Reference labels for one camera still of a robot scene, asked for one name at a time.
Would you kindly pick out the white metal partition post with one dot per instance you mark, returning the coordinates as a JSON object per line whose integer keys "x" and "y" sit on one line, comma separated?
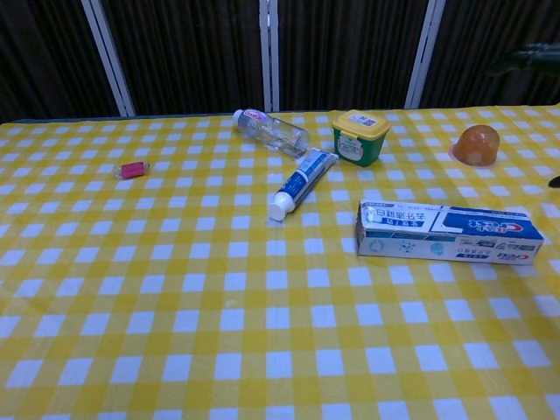
{"x": 423, "y": 52}
{"x": 109, "y": 61}
{"x": 269, "y": 52}

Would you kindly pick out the dark slatted partition panel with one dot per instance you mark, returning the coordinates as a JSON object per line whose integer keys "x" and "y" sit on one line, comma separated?
{"x": 481, "y": 26}
{"x": 345, "y": 52}
{"x": 192, "y": 52}
{"x": 44, "y": 57}

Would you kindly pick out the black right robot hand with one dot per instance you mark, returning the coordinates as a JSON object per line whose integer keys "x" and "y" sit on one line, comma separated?
{"x": 556, "y": 182}

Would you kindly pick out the clear plastic water bottle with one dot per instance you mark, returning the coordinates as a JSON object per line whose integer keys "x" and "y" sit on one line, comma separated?
{"x": 275, "y": 132}

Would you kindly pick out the yellow white checkered tablecloth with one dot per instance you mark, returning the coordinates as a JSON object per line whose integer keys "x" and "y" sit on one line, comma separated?
{"x": 219, "y": 284}

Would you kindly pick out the green tub with yellow lid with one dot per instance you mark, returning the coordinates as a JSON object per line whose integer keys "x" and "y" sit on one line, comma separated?
{"x": 359, "y": 144}

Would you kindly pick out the toothpaste carton box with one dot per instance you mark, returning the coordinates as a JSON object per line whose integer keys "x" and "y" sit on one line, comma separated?
{"x": 446, "y": 234}

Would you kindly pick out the orange translucent dome cup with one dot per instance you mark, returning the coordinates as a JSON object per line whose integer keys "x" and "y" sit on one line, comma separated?
{"x": 479, "y": 142}

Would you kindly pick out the blue white toothpaste tube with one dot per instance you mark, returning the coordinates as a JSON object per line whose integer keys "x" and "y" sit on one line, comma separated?
{"x": 302, "y": 179}

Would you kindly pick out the pink wrapped candy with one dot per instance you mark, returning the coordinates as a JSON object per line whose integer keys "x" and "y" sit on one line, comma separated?
{"x": 131, "y": 170}

